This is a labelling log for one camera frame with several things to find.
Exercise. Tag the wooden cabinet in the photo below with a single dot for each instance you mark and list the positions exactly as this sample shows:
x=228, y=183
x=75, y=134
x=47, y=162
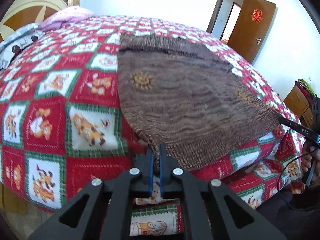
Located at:
x=300, y=106

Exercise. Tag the red checkered cartoon bedspread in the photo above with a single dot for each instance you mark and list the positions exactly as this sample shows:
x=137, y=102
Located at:
x=61, y=124

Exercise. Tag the grey white folded blanket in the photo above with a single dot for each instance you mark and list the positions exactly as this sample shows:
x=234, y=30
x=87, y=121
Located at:
x=18, y=41

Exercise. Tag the clothes pile on cabinet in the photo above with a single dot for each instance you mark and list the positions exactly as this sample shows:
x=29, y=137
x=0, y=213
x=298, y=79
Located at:
x=306, y=89

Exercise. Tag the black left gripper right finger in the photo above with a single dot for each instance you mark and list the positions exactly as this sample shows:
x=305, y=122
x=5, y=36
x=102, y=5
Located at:
x=211, y=210

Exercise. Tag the brown wooden door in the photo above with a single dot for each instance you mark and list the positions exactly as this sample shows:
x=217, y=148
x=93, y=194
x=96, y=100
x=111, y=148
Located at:
x=247, y=36

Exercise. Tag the pink pillow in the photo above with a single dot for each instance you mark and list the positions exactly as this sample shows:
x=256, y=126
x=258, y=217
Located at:
x=65, y=17

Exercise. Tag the red door decoration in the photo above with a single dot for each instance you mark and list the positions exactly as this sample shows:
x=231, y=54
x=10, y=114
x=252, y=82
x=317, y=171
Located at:
x=257, y=15

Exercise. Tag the person's right hand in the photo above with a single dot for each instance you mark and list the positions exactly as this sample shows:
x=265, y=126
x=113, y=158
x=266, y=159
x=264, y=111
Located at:
x=308, y=153

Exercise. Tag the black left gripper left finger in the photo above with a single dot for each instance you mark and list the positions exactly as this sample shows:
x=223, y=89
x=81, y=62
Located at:
x=83, y=216

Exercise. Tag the brown knitted sweater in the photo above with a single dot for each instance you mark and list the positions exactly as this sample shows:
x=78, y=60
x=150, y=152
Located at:
x=180, y=94

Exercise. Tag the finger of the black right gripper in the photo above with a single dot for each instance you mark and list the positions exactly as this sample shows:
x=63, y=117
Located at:
x=297, y=128

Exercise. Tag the cream wooden headboard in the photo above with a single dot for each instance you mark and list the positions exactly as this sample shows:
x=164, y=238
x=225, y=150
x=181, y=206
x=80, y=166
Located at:
x=23, y=12

